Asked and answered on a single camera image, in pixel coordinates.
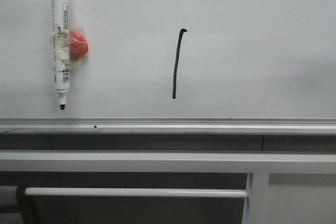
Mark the red round magnet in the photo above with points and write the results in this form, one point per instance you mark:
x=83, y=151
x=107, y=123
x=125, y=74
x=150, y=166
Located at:
x=78, y=46

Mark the white whiteboard marker pen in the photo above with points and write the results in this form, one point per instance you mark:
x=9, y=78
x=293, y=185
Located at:
x=60, y=37

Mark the white whiteboard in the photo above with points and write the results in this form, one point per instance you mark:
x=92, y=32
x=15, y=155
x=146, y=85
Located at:
x=238, y=59

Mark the black drawn stroke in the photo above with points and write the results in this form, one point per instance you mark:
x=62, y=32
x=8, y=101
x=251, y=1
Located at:
x=178, y=48

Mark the white horizontal round bar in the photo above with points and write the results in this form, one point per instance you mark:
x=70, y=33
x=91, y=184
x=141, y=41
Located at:
x=137, y=192

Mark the black chair edge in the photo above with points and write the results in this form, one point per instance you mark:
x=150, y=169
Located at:
x=27, y=207

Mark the aluminium whiteboard tray rail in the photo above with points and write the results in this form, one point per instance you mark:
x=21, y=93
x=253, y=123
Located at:
x=168, y=126

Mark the white metal stand frame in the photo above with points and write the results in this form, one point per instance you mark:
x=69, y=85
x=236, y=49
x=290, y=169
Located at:
x=259, y=166

